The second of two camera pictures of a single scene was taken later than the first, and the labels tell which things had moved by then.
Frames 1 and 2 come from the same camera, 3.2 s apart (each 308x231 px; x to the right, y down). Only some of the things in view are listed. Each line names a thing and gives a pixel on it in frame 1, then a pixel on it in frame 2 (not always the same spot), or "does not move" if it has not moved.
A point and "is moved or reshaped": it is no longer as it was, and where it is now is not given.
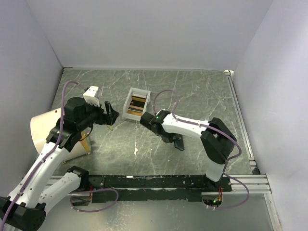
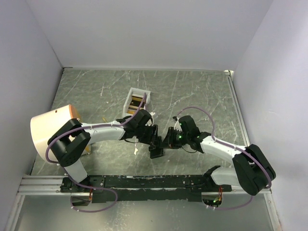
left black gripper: x=104 y=118 -> x=152 y=139
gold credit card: x=134 y=112 does not move
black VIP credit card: x=136 y=103 does not move
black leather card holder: x=179 y=144 is moved or reshaped
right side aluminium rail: x=254 y=168 does not move
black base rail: x=126 y=187 does not move
